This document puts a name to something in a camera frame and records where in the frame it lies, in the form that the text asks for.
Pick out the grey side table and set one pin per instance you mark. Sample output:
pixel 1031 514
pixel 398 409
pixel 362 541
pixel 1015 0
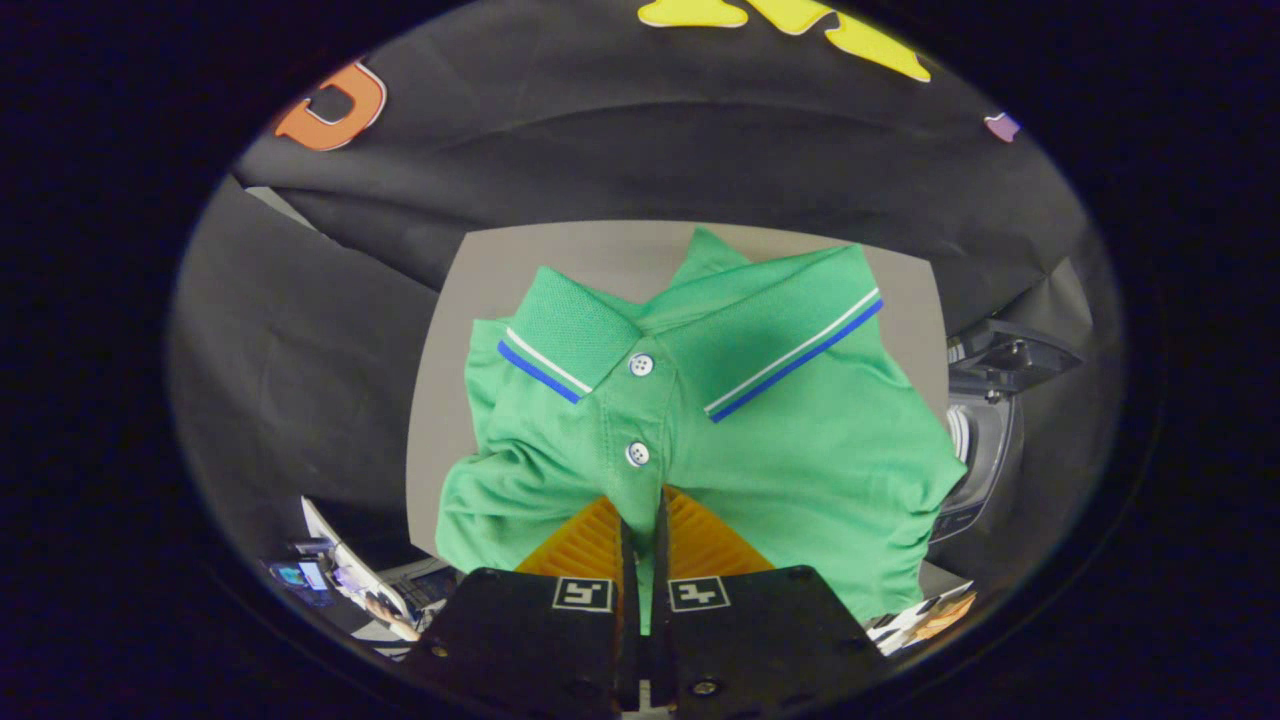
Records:
pixel 600 250

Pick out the green polo shirt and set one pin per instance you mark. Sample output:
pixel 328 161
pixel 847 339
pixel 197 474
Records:
pixel 780 450

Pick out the small lit screen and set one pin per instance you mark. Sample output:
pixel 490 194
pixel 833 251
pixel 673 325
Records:
pixel 300 578

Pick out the grey washing machine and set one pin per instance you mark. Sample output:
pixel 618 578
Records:
pixel 985 450

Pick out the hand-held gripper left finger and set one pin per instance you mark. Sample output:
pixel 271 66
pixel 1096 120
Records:
pixel 520 640

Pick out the orange and white object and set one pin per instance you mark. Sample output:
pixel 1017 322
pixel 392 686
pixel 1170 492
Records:
pixel 930 618

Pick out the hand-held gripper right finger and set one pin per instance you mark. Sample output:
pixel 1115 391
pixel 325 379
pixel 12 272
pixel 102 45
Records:
pixel 770 640

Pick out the blue and white board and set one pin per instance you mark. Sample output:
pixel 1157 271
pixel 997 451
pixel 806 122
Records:
pixel 345 565

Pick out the dark washing machine lid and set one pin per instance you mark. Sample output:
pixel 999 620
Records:
pixel 1010 355

